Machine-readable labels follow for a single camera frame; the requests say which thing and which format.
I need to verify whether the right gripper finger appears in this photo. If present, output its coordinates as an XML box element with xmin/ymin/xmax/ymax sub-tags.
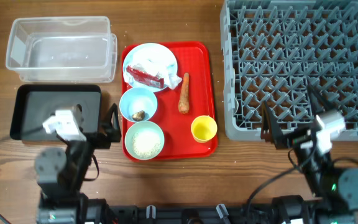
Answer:
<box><xmin>260</xmin><ymin>101</ymin><xmax>283</xmax><ymax>146</ymax></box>
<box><xmin>307</xmin><ymin>85</ymin><xmax>334</xmax><ymax>116</ymax></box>

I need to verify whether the brown food scrap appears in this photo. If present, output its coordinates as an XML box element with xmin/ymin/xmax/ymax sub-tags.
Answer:
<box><xmin>132</xmin><ymin>110</ymin><xmax>145</xmax><ymax>121</ymax></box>

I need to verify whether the light green bowl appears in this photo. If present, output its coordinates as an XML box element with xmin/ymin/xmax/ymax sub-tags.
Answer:
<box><xmin>124</xmin><ymin>121</ymin><xmax>165</xmax><ymax>161</ymax></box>

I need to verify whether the white rice pile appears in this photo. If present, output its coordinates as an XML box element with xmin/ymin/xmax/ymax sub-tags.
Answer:
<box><xmin>132</xmin><ymin>130</ymin><xmax>161</xmax><ymax>159</ymax></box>

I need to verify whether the light blue bowl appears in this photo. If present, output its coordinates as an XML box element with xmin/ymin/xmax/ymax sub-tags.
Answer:
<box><xmin>119</xmin><ymin>88</ymin><xmax>158</xmax><ymax>123</ymax></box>

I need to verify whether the red snack wrapper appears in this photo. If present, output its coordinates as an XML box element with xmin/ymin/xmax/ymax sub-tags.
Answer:
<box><xmin>126</xmin><ymin>66</ymin><xmax>164</xmax><ymax>89</ymax></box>

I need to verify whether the orange carrot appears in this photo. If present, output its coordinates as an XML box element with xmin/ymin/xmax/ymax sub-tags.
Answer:
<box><xmin>178</xmin><ymin>73</ymin><xmax>190</xmax><ymax>114</ymax></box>

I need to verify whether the white napkin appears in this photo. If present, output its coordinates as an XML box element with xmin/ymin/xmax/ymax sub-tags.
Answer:
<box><xmin>123</xmin><ymin>49</ymin><xmax>182</xmax><ymax>90</ymax></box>

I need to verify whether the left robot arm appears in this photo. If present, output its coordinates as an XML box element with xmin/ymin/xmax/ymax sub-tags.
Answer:
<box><xmin>35</xmin><ymin>105</ymin><xmax>121</xmax><ymax>223</ymax></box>

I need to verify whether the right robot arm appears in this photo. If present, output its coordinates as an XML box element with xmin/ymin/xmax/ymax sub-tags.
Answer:
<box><xmin>261</xmin><ymin>85</ymin><xmax>358</xmax><ymax>223</ymax></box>

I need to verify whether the black waste tray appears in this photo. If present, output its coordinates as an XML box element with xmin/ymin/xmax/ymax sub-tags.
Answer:
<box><xmin>10</xmin><ymin>84</ymin><xmax>101</xmax><ymax>141</ymax></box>

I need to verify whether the grey dishwasher rack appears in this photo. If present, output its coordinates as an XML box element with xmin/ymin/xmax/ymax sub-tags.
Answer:
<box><xmin>220</xmin><ymin>1</ymin><xmax>358</xmax><ymax>141</ymax></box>

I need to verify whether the red serving tray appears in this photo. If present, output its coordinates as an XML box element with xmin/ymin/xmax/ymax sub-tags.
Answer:
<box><xmin>121</xmin><ymin>40</ymin><xmax>219</xmax><ymax>162</ymax></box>

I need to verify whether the yellow plastic cup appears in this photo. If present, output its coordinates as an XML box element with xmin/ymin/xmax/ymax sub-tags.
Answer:
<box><xmin>191</xmin><ymin>115</ymin><xmax>218</xmax><ymax>143</ymax></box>

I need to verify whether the clear plastic bin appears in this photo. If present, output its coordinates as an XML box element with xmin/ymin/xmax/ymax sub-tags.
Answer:
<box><xmin>6</xmin><ymin>16</ymin><xmax>117</xmax><ymax>83</ymax></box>

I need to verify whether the light blue plate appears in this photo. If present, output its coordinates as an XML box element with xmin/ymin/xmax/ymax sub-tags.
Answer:
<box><xmin>122</xmin><ymin>43</ymin><xmax>182</xmax><ymax>92</ymax></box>

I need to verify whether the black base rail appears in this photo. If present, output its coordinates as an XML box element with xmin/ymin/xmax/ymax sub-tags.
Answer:
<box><xmin>83</xmin><ymin>197</ymin><xmax>357</xmax><ymax>224</ymax></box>

